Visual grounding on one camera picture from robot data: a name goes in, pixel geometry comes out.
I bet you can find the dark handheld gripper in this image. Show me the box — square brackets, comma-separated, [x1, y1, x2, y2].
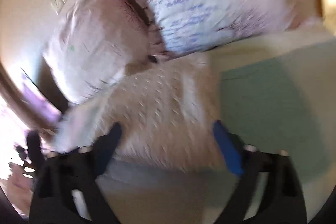
[15, 130, 45, 177]

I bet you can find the beige striped knit garment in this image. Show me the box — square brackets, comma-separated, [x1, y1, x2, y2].
[54, 52, 224, 171]

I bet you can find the pale green bed sheet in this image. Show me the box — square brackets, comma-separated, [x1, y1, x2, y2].
[209, 27, 335, 219]

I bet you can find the dark wooden window frame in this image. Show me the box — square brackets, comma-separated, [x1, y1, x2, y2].
[1, 66, 63, 135]

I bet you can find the pink floral left pillow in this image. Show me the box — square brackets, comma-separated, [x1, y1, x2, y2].
[43, 0, 171, 104]

